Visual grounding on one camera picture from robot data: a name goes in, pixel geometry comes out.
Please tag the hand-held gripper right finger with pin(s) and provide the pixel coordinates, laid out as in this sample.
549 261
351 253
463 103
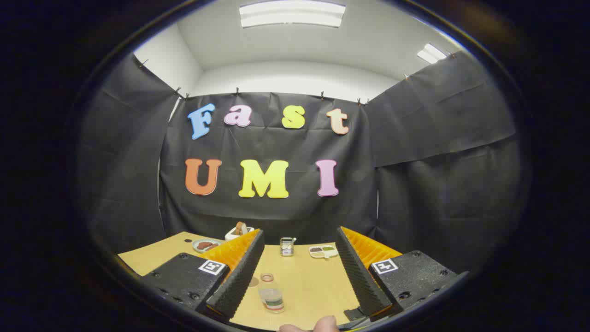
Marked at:
362 276

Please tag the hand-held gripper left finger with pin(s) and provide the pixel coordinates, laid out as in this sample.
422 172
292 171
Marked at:
239 276

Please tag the round brown coaster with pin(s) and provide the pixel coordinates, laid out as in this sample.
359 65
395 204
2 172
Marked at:
253 282

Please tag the clear plastic juice bottle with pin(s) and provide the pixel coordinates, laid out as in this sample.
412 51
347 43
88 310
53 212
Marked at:
272 297

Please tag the white toaster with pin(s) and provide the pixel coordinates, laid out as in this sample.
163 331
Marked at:
230 236

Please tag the white divided bean dish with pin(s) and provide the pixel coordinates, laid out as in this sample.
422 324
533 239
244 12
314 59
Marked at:
322 251

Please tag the brown bread slice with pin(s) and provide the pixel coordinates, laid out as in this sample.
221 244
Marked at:
240 228

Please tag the wooden table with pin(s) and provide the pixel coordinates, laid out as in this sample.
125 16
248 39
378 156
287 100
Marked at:
313 286

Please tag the pale green plate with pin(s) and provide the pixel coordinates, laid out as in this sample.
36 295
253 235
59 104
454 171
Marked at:
197 250

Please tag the small ceiling light panel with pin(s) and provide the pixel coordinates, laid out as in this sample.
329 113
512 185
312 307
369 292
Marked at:
431 53

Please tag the large ceiling light panel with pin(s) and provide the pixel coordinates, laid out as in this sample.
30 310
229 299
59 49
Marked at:
292 14

